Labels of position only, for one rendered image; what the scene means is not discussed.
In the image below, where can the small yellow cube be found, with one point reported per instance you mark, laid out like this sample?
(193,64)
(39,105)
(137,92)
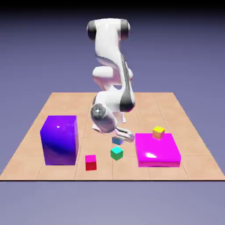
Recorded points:
(158,132)

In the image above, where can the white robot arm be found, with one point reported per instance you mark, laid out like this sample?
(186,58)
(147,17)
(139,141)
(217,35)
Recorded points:
(107,52)

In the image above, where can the small green cube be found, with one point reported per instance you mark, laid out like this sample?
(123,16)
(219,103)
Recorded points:
(116,153)

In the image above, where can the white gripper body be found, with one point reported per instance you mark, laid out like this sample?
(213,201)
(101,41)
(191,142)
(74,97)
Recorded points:
(125,134)

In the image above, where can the small red cube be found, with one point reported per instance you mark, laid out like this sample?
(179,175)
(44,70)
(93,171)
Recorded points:
(90,162)

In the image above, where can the large purple box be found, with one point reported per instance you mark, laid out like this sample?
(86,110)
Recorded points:
(59,140)

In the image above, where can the large magenta box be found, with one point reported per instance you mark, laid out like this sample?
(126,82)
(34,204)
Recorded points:
(156,151)

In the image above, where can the small blue cube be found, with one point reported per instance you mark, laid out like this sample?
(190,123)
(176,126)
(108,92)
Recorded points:
(116,141)

